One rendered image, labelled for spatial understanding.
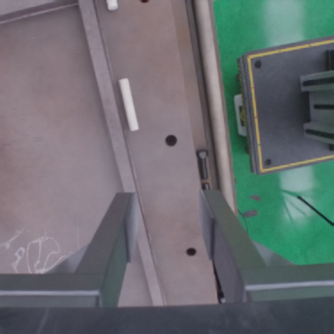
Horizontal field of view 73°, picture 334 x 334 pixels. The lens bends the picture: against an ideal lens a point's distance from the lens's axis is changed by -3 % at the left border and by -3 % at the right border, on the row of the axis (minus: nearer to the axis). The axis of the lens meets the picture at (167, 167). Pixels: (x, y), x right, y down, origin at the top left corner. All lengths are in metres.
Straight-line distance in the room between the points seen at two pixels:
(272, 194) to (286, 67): 0.94
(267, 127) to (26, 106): 1.29
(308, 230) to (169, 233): 1.97
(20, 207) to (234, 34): 1.61
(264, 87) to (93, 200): 1.24
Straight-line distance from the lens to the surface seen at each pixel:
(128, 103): 0.26
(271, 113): 1.44
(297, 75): 1.51
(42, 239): 0.36
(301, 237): 2.24
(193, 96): 0.40
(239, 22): 1.78
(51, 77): 0.30
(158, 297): 0.36
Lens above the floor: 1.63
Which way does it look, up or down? 75 degrees down
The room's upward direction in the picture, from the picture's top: 177 degrees clockwise
